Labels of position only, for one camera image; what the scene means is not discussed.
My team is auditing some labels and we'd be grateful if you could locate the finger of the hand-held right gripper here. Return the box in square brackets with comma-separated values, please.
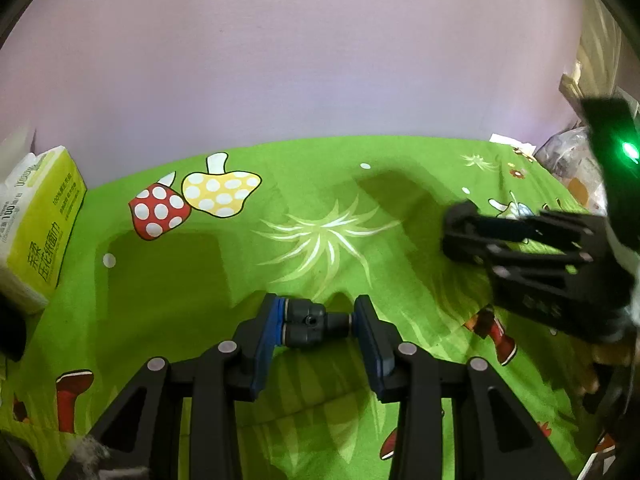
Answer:
[447, 201, 596, 243]
[442, 234, 591, 281]

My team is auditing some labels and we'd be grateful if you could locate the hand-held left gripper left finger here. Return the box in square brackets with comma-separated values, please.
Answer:
[57, 292, 291, 480]

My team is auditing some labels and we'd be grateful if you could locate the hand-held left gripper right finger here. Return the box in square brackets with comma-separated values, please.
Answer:
[352, 295, 576, 480]

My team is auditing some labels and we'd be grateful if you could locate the grey pneumatic fitting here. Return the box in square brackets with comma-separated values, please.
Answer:
[280, 297, 357, 348]

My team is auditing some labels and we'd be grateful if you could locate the person's right hand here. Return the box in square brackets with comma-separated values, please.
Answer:
[575, 340, 633, 413]

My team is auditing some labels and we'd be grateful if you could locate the clear plastic bag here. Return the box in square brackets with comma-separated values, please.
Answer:
[532, 127, 608, 216]

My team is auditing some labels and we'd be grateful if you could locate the green printed blanket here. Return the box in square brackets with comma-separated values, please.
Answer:
[0, 135, 616, 480]

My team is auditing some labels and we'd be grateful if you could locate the yellow tissue pack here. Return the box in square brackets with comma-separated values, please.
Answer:
[0, 145, 88, 313]

